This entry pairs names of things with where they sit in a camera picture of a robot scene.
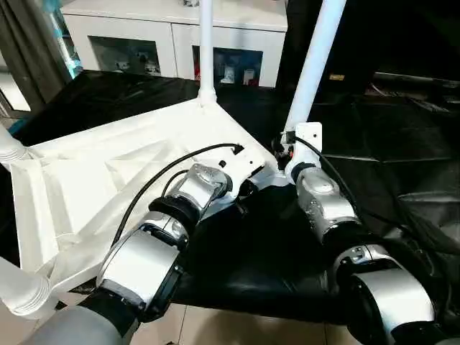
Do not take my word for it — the white plastic table leg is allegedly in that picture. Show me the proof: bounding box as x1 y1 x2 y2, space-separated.
196 0 219 105
0 125 28 162
283 0 348 136
0 257 51 317

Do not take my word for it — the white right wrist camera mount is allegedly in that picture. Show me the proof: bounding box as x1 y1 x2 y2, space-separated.
285 121 323 177

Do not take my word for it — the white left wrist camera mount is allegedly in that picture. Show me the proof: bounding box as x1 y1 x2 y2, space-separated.
208 145 269 202

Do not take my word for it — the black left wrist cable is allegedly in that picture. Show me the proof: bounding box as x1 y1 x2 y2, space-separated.
116 142 245 252

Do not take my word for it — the black cabinet with gold label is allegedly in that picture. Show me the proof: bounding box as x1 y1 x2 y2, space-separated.
276 0 378 98

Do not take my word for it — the light blue rack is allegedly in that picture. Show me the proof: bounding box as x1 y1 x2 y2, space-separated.
46 0 83 80

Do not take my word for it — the white plastic table top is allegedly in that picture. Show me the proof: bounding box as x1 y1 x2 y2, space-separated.
0 97 293 321

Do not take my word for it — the grey door frame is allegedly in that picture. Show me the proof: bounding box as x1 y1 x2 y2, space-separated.
0 64 32 119

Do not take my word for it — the white display cabinet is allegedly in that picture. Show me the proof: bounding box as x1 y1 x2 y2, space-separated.
60 0 290 89

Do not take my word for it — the grey curtain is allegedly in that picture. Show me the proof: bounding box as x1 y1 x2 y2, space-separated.
0 0 73 112

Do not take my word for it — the teal floor mat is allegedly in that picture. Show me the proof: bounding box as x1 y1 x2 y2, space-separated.
6 114 30 133

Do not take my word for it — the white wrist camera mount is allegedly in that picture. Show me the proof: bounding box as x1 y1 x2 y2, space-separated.
285 121 323 177
208 145 269 202

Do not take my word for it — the dark low furniture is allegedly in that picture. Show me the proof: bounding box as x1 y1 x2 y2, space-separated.
366 71 460 112

